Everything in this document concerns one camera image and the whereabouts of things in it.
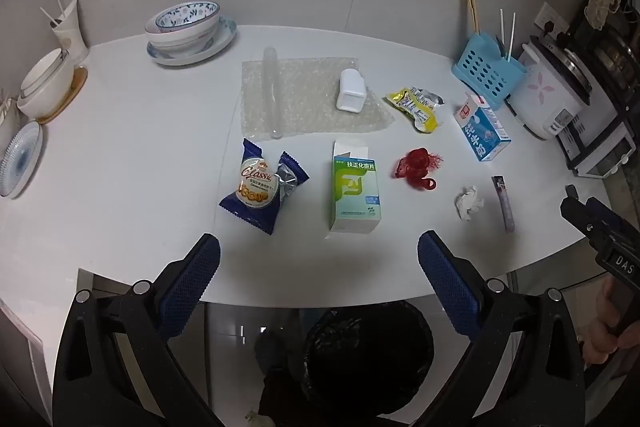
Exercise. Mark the blue striped plate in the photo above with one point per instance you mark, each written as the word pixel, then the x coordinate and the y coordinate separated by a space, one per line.
pixel 19 159

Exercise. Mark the white toaster oven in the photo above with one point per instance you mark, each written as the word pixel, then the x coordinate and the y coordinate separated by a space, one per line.
pixel 595 142

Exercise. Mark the crumpled white tissue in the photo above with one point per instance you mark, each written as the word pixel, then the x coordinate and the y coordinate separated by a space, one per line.
pixel 469 203

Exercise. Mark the black trash bin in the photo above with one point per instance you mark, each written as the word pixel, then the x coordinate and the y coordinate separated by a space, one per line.
pixel 360 367

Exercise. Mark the green and white medicine box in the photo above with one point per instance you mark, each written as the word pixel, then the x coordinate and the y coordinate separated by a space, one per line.
pixel 356 192

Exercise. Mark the white plastic stick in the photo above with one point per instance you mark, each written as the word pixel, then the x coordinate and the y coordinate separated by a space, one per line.
pixel 510 37
pixel 502 29

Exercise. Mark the person's right hand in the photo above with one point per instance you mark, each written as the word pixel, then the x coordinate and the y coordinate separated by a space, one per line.
pixel 597 342

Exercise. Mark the wooden coaster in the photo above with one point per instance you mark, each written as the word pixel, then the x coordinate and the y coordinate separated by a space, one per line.
pixel 75 87

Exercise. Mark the small white ceramic bowl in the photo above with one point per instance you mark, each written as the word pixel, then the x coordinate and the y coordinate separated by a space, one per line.
pixel 45 64

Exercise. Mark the yellow snack wrapper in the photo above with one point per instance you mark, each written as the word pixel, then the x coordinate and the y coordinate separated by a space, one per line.
pixel 417 114

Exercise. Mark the blue floral bowl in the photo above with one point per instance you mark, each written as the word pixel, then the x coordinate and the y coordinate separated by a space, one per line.
pixel 187 14

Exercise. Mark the translucent plastic tube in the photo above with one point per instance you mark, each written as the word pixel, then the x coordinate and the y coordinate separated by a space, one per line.
pixel 273 92

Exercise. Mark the bubble wrap sheet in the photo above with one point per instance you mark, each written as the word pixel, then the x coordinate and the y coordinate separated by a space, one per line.
pixel 310 102

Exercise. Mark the blue plastic utensil basket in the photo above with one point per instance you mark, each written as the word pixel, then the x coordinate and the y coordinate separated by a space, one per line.
pixel 485 72

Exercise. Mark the steel pot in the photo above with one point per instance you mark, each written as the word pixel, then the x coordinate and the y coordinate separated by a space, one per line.
pixel 617 49

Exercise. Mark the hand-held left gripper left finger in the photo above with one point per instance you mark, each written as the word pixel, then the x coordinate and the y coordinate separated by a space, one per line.
pixel 192 282

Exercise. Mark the blue and white milk carton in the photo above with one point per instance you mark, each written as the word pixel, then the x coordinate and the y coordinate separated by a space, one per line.
pixel 482 132

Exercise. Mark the blue cookie packet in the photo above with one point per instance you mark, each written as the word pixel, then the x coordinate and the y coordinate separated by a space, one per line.
pixel 255 187

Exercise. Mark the white floral rice cooker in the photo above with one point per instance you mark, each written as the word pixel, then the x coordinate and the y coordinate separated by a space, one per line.
pixel 545 102

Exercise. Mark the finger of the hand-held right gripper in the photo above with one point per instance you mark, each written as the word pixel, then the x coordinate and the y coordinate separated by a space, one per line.
pixel 617 222
pixel 580 219

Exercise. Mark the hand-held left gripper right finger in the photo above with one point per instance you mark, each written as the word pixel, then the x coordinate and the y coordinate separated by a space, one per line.
pixel 445 282

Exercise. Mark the white bowl with floral rim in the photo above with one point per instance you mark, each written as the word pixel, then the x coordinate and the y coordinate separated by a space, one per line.
pixel 180 42

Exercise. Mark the tall white cup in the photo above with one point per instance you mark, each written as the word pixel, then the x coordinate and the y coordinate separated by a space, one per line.
pixel 72 34

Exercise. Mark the wooden chopstick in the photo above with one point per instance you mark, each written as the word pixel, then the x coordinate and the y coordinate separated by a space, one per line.
pixel 470 12
pixel 475 12

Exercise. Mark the white straw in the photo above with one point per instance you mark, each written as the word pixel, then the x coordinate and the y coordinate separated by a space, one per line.
pixel 60 7
pixel 49 17

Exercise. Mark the small white plastic container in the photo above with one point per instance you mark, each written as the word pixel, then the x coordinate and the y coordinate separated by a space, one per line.
pixel 350 94

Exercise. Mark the white wall socket with plug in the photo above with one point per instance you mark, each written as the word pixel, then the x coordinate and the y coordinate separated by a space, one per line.
pixel 550 19

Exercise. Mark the silver foil wrapper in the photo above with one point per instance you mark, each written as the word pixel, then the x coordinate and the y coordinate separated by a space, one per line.
pixel 430 97

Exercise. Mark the purple sachet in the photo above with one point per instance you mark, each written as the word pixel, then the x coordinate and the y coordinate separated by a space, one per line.
pixel 502 202

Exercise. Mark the large white ceramic bowl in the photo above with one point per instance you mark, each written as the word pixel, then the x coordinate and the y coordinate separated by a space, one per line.
pixel 42 94

